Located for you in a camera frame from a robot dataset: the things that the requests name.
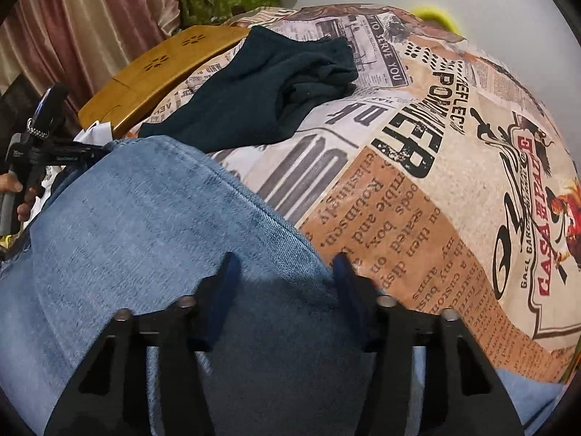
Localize blue denim jeans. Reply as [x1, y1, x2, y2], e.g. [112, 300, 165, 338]
[1, 137, 564, 435]

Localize person's left hand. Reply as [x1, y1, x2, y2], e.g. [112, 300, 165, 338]
[0, 172, 40, 223]

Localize white cloth beside bed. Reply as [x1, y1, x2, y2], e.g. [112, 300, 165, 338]
[74, 120, 113, 147]

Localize wooden headboard panel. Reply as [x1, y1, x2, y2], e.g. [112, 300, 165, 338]
[78, 26, 248, 139]

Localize newspaper print bed cover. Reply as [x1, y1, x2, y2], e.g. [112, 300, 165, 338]
[215, 4, 580, 382]

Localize striped pink beige curtain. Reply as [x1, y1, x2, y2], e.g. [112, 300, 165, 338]
[1, 0, 180, 111]

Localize dark teal folded garment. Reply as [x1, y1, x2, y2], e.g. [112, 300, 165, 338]
[139, 27, 358, 154]

